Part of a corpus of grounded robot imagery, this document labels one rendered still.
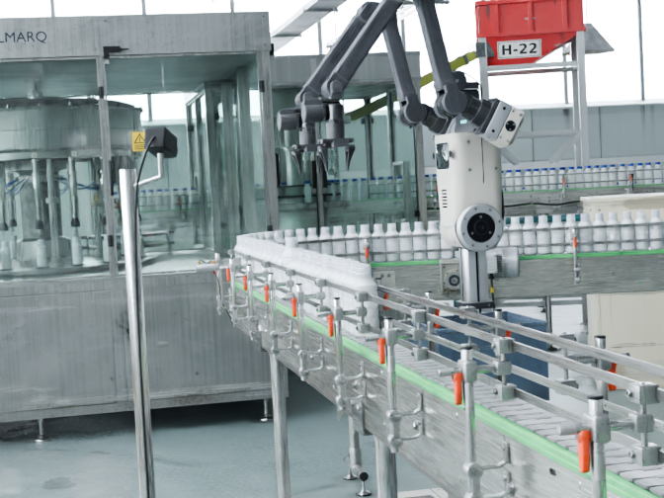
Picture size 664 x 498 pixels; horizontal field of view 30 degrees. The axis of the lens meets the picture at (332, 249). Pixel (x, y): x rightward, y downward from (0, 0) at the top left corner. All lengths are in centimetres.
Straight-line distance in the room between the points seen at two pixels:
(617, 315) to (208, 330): 250
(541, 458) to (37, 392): 557
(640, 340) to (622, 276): 237
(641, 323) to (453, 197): 388
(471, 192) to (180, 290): 327
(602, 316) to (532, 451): 606
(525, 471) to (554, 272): 371
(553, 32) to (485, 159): 650
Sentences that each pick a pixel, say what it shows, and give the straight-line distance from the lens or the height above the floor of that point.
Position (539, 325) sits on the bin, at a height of 94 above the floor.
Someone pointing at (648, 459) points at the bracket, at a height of 104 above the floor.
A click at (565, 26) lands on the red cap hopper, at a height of 254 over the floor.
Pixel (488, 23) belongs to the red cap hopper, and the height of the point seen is 261.
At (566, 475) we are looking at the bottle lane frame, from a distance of 162.
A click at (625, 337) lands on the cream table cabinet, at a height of 32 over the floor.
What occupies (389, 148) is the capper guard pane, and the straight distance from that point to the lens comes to 922.
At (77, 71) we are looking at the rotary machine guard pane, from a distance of 706.
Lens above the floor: 135
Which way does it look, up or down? 3 degrees down
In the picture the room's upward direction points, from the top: 3 degrees counter-clockwise
